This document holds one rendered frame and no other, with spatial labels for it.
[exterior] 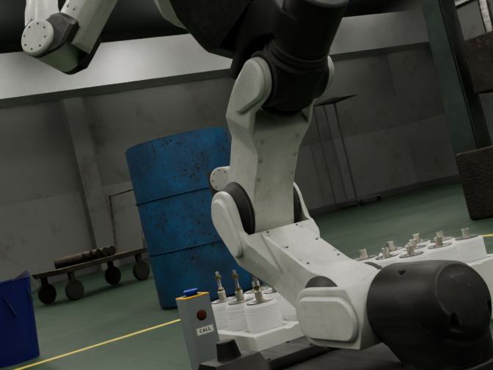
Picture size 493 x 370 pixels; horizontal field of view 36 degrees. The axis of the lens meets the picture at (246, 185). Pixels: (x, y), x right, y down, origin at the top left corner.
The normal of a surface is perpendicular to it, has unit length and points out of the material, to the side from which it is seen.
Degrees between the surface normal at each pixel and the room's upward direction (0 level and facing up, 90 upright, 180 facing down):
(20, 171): 90
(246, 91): 90
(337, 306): 90
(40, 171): 90
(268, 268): 111
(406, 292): 60
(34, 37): 74
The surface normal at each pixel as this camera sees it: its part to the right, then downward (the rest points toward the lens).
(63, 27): -0.42, -0.20
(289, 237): 0.03, -0.91
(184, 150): 0.18, -0.07
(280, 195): 0.52, 0.24
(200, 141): 0.46, -0.13
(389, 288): -0.80, -0.47
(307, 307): -0.86, 0.19
